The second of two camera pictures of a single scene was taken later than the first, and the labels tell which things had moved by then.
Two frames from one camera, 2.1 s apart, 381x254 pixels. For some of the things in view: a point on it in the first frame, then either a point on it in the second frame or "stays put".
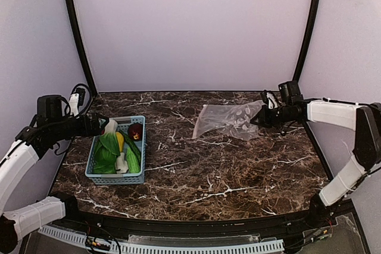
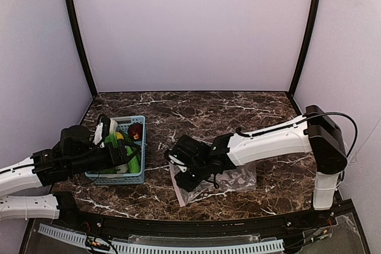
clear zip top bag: (228, 119) → (240, 178)
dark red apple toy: (135, 131) stays put
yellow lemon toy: (121, 140) stays put
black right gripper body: (266, 115) → (181, 175)
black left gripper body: (93, 124) → (119, 153)
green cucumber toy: (133, 157) stays put
